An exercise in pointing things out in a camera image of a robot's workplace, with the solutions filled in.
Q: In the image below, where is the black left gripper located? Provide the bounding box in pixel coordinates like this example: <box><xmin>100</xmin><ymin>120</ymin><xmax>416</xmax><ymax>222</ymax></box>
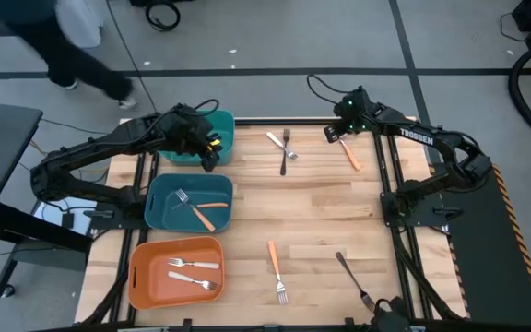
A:
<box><xmin>161</xmin><ymin>104</ymin><xmax>223</xmax><ymax>172</ymax></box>

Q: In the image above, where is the black mat with hazard stripes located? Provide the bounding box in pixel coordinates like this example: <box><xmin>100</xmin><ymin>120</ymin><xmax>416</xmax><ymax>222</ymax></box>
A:
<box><xmin>438</xmin><ymin>161</ymin><xmax>531</xmax><ymax>328</ymax></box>

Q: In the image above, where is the person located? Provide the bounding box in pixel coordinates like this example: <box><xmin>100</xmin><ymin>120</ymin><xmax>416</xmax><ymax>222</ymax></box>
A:
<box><xmin>0</xmin><ymin>0</ymin><xmax>137</xmax><ymax>111</ymax></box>

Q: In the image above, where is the thin black floor cable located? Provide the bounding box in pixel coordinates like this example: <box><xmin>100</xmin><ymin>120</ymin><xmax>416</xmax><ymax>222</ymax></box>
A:
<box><xmin>106</xmin><ymin>0</ymin><xmax>163</xmax><ymax>119</ymax></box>

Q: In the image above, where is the white floor-standing object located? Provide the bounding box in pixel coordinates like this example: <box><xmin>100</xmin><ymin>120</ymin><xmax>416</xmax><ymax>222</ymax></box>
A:
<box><xmin>55</xmin><ymin>0</ymin><xmax>105</xmax><ymax>50</ymax></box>

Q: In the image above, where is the black device with cable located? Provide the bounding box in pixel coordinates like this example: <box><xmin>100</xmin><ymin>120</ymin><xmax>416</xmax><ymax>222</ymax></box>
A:
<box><xmin>367</xmin><ymin>296</ymin><xmax>418</xmax><ymax>332</ymax></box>

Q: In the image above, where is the orange plastic bin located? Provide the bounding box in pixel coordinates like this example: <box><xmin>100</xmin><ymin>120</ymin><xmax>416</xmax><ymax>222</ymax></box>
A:
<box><xmin>126</xmin><ymin>235</ymin><xmax>226</xmax><ymax>311</ymax></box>

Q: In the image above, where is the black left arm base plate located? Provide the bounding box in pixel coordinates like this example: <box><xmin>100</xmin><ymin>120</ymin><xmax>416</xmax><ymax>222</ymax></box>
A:
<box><xmin>83</xmin><ymin>202</ymin><xmax>149</xmax><ymax>231</ymax></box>

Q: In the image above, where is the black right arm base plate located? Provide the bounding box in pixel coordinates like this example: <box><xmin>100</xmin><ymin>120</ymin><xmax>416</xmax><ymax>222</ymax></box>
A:
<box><xmin>379</xmin><ymin>189</ymin><xmax>464</xmax><ymax>228</ymax></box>

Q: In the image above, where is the orange-handled silver knife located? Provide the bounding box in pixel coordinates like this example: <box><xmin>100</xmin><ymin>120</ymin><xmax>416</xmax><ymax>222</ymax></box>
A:
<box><xmin>337</xmin><ymin>135</ymin><xmax>363</xmax><ymax>172</ymax></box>

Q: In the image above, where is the coiled black cable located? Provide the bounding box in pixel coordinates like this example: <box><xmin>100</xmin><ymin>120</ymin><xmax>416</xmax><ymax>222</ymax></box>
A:
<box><xmin>143</xmin><ymin>0</ymin><xmax>182</xmax><ymax>33</ymax></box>

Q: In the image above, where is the dark teal plastic bin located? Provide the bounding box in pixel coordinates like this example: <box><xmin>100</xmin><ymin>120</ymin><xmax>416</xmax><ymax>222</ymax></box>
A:
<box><xmin>143</xmin><ymin>172</ymin><xmax>234</xmax><ymax>233</ymax></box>

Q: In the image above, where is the green teal plastic bin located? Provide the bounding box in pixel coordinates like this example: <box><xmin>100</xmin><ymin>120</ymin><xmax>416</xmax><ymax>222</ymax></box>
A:
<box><xmin>158</xmin><ymin>109</ymin><xmax>237</xmax><ymax>167</ymax></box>

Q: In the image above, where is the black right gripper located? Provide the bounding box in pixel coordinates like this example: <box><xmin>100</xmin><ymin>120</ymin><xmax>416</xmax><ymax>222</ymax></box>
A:
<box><xmin>324</xmin><ymin>86</ymin><xmax>380</xmax><ymax>143</ymax></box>

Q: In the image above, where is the black table frame rail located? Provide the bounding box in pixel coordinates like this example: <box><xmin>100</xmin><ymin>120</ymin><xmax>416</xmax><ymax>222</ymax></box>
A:
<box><xmin>374</xmin><ymin>133</ymin><xmax>414</xmax><ymax>324</ymax></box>
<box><xmin>233</xmin><ymin>117</ymin><xmax>394</xmax><ymax>128</ymax></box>
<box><xmin>106</xmin><ymin>154</ymin><xmax>140</xmax><ymax>324</ymax></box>
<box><xmin>126</xmin><ymin>154</ymin><xmax>159</xmax><ymax>324</ymax></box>
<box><xmin>388</xmin><ymin>133</ymin><xmax>432</xmax><ymax>324</ymax></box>

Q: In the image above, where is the black metal fork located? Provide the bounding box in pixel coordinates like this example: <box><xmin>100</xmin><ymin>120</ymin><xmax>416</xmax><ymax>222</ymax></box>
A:
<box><xmin>279</xmin><ymin>127</ymin><xmax>292</xmax><ymax>177</ymax></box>
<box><xmin>335</xmin><ymin>251</ymin><xmax>377</xmax><ymax>313</ymax></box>

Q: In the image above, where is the white-handled silver fork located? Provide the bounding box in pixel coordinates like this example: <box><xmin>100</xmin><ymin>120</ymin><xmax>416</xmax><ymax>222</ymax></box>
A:
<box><xmin>167</xmin><ymin>270</ymin><xmax>221</xmax><ymax>291</ymax></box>
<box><xmin>167</xmin><ymin>256</ymin><xmax>221</xmax><ymax>270</ymax></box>
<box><xmin>265</xmin><ymin>131</ymin><xmax>300</xmax><ymax>161</ymax></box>

